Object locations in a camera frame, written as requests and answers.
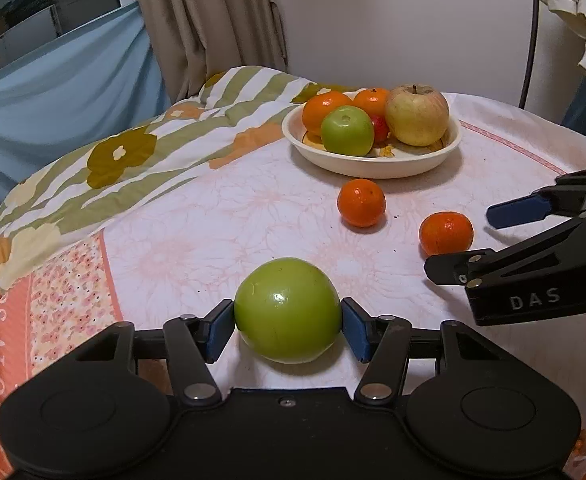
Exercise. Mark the light blue sheet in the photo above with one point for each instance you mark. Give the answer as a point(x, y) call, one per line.
point(63, 100)

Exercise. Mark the beige curtain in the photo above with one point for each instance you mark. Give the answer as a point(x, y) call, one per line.
point(208, 20)

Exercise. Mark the pink printed cloth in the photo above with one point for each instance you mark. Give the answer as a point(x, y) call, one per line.
point(273, 210)

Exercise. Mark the red cherry tomato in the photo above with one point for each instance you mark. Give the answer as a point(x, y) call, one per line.
point(380, 129)

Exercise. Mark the small green apple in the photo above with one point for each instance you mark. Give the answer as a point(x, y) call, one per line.
point(288, 310)

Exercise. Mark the large orange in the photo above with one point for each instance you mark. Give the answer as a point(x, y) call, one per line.
point(323, 109)
point(371, 100)

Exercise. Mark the large green apple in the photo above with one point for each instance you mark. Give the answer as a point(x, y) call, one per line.
point(348, 131)

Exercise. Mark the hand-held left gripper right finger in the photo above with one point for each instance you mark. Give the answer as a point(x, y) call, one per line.
point(354, 331)

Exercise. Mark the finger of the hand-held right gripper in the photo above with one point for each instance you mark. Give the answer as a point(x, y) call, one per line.
point(503, 262)
point(518, 212)

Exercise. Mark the small mandarin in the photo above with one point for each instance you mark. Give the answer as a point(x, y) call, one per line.
point(361, 203)
point(445, 233)

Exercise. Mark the striped floral blanket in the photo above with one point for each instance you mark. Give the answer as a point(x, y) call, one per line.
point(123, 150)

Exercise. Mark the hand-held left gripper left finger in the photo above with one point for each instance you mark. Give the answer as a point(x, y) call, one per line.
point(220, 329)

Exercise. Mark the window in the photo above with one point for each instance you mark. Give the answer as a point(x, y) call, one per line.
point(33, 5)

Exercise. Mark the yellow-red apple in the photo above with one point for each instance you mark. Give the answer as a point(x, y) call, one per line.
point(418, 115)

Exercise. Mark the cream bowl with duck print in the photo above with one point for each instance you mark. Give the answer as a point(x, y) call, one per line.
point(373, 166)

